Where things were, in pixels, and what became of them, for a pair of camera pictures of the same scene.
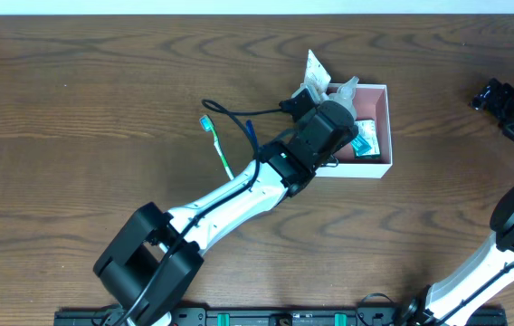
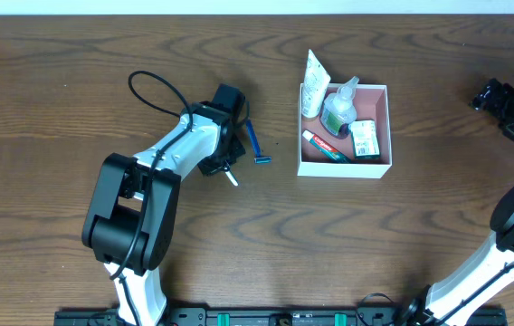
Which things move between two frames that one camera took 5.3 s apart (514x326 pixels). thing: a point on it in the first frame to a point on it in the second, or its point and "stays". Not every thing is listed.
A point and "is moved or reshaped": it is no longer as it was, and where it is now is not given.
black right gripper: (495, 95) stays
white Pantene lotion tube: (317, 79) stays
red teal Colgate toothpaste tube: (360, 146) is moved or reshaped
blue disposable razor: (251, 129) stays
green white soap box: (367, 129) stays
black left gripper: (305, 100) to (223, 160)
